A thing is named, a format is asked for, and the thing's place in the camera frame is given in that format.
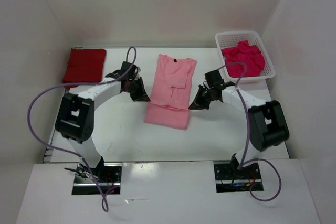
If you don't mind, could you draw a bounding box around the light pink t shirt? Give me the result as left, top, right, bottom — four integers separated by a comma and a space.
144, 54, 197, 130

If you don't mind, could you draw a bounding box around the dark red t shirt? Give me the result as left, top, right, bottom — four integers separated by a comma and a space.
62, 48, 107, 83

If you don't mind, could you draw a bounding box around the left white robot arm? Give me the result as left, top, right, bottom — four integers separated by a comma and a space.
55, 77, 150, 182

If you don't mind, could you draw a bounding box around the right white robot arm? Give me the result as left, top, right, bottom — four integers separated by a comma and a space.
188, 82, 290, 178

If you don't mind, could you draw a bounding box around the white plastic basket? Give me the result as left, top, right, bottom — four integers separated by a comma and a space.
215, 30, 276, 83

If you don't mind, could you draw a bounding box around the magenta t shirt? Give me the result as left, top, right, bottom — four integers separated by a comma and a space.
221, 40, 265, 77

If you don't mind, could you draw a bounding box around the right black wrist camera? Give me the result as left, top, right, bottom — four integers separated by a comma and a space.
204, 69, 225, 88

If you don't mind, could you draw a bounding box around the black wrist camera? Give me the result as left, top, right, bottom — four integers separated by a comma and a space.
204, 69, 225, 88
119, 61, 138, 79

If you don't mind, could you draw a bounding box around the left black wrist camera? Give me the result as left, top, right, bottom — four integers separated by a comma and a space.
119, 61, 138, 79

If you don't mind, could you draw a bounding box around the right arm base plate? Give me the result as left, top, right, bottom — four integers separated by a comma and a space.
213, 161, 264, 193

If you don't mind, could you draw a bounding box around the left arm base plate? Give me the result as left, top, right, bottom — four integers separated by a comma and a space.
65, 163, 122, 195

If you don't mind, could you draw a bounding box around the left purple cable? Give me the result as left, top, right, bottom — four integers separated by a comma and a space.
27, 46, 138, 213

